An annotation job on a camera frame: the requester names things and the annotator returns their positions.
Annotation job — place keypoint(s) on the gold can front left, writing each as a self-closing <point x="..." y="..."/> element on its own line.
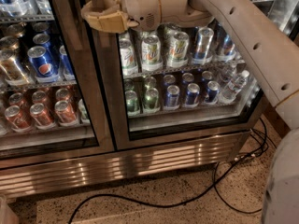
<point x="15" y="72"/>

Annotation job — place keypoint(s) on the stainless fridge base grille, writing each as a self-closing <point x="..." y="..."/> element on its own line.
<point x="68" y="174"/>

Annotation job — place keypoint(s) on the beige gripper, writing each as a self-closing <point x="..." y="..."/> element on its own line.
<point x="140" y="4"/>

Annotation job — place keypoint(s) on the white green can right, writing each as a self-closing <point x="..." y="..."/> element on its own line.
<point x="177" y="51"/>

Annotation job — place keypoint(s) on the red coke can right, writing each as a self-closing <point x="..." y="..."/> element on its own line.
<point x="65" y="113"/>

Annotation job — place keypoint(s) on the white green can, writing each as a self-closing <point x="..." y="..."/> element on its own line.
<point x="177" y="51"/>
<point x="128" y="62"/>
<point x="151" y="53"/>

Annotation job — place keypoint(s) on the white green can middle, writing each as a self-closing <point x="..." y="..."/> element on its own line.
<point x="151" y="53"/>

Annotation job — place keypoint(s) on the clear water bottle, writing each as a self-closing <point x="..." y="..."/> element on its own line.
<point x="234" y="87"/>

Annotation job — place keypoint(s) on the glass fridge door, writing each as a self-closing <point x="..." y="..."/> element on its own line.
<point x="51" y="105"/>
<point x="185" y="123"/>

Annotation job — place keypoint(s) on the blue can middle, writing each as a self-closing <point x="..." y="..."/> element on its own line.
<point x="191" y="98"/>

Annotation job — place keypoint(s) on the red coke can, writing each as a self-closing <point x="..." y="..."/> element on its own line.
<point x="65" y="113"/>
<point x="42" y="116"/>
<point x="17" y="118"/>

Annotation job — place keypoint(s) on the red coke can left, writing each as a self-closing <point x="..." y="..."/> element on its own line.
<point x="17" y="118"/>

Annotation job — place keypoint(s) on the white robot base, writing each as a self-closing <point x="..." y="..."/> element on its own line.
<point x="281" y="198"/>

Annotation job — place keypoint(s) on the white green can left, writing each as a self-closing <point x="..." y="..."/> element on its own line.
<point x="128" y="62"/>

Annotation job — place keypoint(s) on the blue can left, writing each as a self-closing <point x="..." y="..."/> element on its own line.
<point x="171" y="97"/>

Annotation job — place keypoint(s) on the red coke can middle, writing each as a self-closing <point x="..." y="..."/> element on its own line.
<point x="42" y="116"/>

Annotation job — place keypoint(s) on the blue pepsi can front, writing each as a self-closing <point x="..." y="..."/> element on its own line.
<point x="46" y="68"/>

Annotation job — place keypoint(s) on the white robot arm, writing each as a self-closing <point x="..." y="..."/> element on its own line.
<point x="271" y="56"/>

